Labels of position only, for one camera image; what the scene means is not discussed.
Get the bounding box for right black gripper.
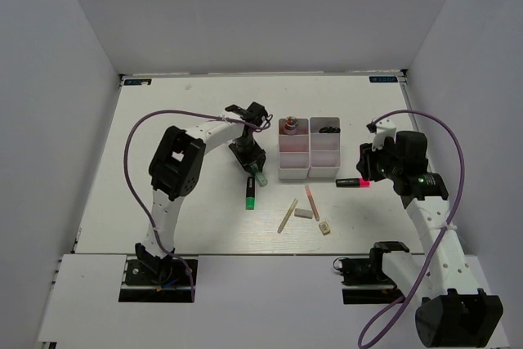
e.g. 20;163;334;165
356;136;403;181

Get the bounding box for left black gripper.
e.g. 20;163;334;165
229;136;266;174

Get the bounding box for black pink highlighter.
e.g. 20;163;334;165
335;177;370;188

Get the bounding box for black green highlighter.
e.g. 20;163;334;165
245;177;256;211

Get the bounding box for black handled scissors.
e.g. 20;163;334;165
319;126;341;134

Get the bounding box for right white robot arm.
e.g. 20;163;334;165
356;127;503;348

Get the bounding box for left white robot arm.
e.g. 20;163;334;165
123;102;272;283

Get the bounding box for right white organizer tray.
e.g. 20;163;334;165
308;117;341;179

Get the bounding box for yellow pastel pen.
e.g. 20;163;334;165
277;199;298;234

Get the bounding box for pink pastel pen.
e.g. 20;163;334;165
305;185;320;221

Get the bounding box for grey white eraser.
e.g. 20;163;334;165
294;208;314;219

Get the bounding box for small beige eraser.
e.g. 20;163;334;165
319;221;331;235

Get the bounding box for left blue table label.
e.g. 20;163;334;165
123;78;152;86

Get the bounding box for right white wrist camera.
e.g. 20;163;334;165
366;117;396;151

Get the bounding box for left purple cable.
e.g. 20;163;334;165
123;110;273;303

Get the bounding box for purple cable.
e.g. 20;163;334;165
358;110;466;346
123;110;273;303

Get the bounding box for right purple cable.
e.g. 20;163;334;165
358;110;466;346

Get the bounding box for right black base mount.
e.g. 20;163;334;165
333;241;409;305

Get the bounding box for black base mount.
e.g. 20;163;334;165
118;257;194;303
333;241;409;305

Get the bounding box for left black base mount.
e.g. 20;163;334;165
118;257;194;303

